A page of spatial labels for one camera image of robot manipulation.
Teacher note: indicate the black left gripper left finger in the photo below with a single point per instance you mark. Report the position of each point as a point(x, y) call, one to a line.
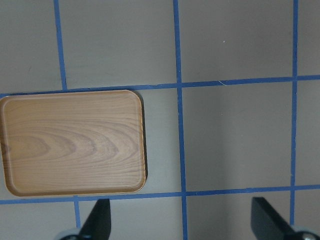
point(98, 224)

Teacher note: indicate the wooden serving tray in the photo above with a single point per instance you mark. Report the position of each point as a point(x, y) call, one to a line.
point(76, 143)

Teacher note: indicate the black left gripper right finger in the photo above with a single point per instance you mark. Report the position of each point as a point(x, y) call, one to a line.
point(266, 223)

